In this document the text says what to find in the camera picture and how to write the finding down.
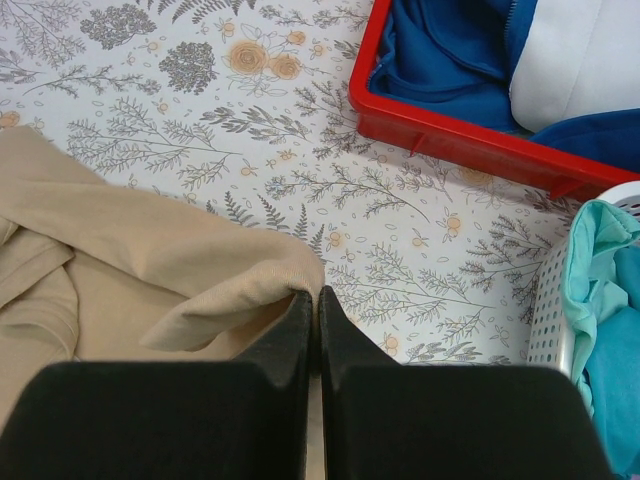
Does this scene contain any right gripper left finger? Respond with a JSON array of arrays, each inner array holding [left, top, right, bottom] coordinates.
[[1, 292, 313, 479]]

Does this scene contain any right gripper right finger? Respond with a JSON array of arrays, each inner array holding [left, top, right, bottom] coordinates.
[[319, 288, 612, 479]]

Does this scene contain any beige t shirt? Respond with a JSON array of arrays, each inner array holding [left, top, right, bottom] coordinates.
[[1, 127, 325, 416]]

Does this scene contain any white perforated laundry basket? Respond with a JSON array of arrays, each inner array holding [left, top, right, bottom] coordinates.
[[526, 181, 639, 382]]

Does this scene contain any teal t shirt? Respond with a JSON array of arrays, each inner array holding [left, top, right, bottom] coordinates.
[[560, 200, 639, 479]]

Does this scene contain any red plastic tray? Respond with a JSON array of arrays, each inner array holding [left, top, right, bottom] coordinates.
[[348, 1, 639, 200]]

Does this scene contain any floral table cloth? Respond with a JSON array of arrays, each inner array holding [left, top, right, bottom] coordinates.
[[1, 0, 576, 364]]

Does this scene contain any blue white hoodie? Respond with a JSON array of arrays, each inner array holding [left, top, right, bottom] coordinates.
[[368, 1, 639, 172]]

